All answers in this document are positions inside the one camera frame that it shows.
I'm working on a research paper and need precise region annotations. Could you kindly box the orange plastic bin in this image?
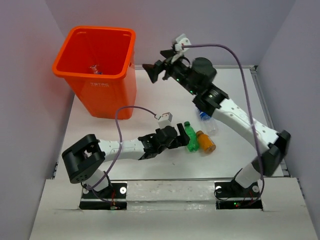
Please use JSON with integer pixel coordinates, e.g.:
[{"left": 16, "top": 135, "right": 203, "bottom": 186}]
[{"left": 52, "top": 25, "right": 137, "bottom": 119}]

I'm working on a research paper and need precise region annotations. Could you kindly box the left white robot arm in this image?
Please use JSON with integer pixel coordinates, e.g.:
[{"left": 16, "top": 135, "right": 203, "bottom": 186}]
[{"left": 61, "top": 123, "right": 190, "bottom": 198}]

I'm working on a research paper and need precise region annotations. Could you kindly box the blue label bottle blue cap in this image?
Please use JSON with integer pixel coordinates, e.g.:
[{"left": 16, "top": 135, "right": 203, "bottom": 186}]
[{"left": 89, "top": 64, "right": 103, "bottom": 75}]

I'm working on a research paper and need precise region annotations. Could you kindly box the clear bottle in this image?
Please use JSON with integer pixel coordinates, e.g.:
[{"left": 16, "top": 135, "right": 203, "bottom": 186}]
[{"left": 197, "top": 109, "right": 218, "bottom": 136}]

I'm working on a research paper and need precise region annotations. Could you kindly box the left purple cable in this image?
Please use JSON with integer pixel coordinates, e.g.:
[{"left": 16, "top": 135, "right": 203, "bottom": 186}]
[{"left": 86, "top": 106, "right": 161, "bottom": 203}]

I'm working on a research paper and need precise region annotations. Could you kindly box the purple cable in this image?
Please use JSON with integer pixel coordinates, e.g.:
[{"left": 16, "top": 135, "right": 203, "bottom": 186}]
[
  {"left": 86, "top": 106, "right": 161, "bottom": 203},
  {"left": 182, "top": 43, "right": 265, "bottom": 207}
]

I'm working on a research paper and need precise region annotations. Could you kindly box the orange bottle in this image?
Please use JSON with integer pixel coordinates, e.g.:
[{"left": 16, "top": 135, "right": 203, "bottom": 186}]
[{"left": 196, "top": 130, "right": 216, "bottom": 154}]

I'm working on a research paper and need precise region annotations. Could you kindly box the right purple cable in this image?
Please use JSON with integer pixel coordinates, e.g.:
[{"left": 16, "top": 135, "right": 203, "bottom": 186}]
[{"left": 182, "top": 43, "right": 265, "bottom": 207}]

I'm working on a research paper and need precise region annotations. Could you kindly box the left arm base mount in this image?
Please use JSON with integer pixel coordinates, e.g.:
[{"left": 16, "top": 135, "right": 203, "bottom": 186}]
[{"left": 79, "top": 181, "right": 128, "bottom": 211}]

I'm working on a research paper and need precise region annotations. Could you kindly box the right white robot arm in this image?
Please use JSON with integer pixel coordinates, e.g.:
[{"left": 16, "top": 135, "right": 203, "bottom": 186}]
[{"left": 142, "top": 50, "right": 291, "bottom": 196}]

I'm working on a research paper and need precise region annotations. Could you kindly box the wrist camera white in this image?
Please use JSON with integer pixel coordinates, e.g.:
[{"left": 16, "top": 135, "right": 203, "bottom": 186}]
[
  {"left": 155, "top": 112, "right": 173, "bottom": 129},
  {"left": 171, "top": 33, "right": 190, "bottom": 63}
]

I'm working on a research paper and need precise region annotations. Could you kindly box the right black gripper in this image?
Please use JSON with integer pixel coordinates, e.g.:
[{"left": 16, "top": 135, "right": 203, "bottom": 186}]
[{"left": 142, "top": 48, "right": 198, "bottom": 95}]

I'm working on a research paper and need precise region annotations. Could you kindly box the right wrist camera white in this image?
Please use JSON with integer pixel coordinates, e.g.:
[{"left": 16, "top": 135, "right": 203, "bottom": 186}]
[{"left": 171, "top": 33, "right": 190, "bottom": 63}]

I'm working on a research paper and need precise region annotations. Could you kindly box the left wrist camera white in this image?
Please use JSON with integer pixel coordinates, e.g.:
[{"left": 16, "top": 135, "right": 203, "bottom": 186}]
[{"left": 155, "top": 112, "right": 173, "bottom": 129}]

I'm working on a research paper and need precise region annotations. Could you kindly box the green plastic bottle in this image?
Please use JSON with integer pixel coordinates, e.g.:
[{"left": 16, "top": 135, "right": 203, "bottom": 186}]
[{"left": 184, "top": 121, "right": 199, "bottom": 152}]

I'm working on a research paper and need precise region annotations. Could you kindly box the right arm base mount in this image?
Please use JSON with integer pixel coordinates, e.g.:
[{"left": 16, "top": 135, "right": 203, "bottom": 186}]
[{"left": 213, "top": 181, "right": 263, "bottom": 210}]

